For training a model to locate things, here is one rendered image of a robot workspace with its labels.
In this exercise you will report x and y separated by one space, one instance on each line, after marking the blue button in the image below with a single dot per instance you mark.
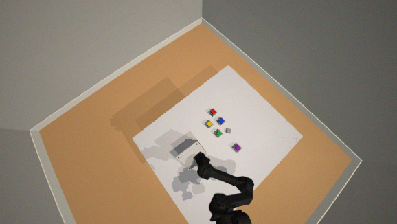
221 121

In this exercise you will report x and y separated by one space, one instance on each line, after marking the green button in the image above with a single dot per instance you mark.
218 133

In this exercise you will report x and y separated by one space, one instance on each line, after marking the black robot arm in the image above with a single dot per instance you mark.
221 206

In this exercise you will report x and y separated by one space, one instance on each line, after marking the purple button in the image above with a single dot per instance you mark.
237 147

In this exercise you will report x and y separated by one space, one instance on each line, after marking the red button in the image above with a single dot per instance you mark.
213 112

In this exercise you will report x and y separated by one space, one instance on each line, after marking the yellow button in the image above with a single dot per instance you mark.
209 124

